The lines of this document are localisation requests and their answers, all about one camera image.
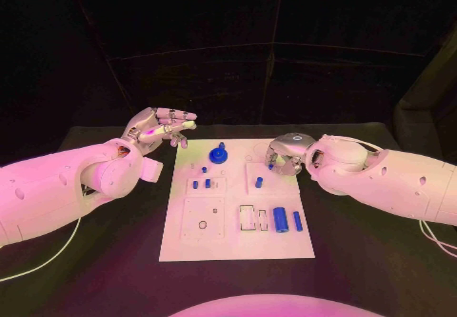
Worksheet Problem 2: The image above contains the white cable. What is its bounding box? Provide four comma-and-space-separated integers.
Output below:
0, 216, 82, 283
418, 219, 457, 258
323, 134, 382, 153

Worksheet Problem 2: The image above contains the blue gear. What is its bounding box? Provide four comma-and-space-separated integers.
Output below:
209, 141, 229, 164

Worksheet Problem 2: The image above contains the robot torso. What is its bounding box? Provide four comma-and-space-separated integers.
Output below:
167, 293, 385, 317

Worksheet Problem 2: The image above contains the thick long blue cylinder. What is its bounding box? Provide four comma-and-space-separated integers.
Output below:
272, 207, 290, 234

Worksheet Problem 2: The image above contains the white task board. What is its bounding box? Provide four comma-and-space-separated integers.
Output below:
159, 138, 316, 262

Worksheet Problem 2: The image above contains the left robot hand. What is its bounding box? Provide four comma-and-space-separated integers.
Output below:
120, 107, 197, 157

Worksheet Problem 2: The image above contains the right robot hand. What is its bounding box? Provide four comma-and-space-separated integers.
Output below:
264, 132, 319, 176

